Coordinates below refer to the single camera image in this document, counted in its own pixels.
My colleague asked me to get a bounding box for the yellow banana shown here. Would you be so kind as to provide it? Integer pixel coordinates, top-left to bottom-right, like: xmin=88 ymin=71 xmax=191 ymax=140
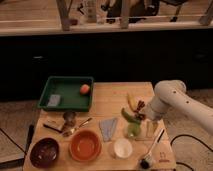
xmin=127 ymin=94 xmax=137 ymax=111

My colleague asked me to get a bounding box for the grey sponge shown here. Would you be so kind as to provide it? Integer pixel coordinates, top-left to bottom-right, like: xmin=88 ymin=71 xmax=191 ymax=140
xmin=47 ymin=94 xmax=61 ymax=107

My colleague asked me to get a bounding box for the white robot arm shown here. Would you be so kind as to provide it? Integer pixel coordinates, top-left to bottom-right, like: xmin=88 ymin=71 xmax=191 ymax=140
xmin=140 ymin=80 xmax=213 ymax=135

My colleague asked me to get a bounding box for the dark brown bowl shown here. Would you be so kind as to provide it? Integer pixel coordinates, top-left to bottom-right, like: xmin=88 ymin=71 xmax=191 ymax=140
xmin=30 ymin=138 xmax=59 ymax=168

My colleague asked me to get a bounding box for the green plastic tray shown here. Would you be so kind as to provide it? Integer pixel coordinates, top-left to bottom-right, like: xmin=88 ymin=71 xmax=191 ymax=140
xmin=38 ymin=76 xmax=94 ymax=112

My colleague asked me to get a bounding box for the white small bowl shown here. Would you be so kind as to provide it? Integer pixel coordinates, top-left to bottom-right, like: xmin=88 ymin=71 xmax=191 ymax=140
xmin=113 ymin=138 xmax=133 ymax=159

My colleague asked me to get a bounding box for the metal fork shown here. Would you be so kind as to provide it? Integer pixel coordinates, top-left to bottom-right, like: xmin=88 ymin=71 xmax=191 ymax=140
xmin=62 ymin=117 xmax=92 ymax=137

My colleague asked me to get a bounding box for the green pepper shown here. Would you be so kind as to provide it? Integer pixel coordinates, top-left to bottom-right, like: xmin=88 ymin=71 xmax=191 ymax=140
xmin=121 ymin=108 xmax=141 ymax=125

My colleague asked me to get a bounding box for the orange bowl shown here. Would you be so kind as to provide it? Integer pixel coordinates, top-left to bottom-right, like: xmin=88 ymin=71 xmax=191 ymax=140
xmin=69 ymin=130 xmax=102 ymax=163

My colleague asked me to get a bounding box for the blue grey cloth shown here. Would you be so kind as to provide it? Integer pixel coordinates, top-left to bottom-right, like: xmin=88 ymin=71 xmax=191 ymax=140
xmin=99 ymin=118 xmax=118 ymax=142

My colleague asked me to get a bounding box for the black marker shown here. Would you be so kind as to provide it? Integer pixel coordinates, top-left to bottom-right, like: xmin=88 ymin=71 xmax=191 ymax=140
xmin=43 ymin=124 xmax=62 ymax=133

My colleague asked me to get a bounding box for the black cable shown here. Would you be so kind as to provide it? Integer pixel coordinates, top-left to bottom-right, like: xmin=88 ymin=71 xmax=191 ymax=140
xmin=170 ymin=133 xmax=213 ymax=171

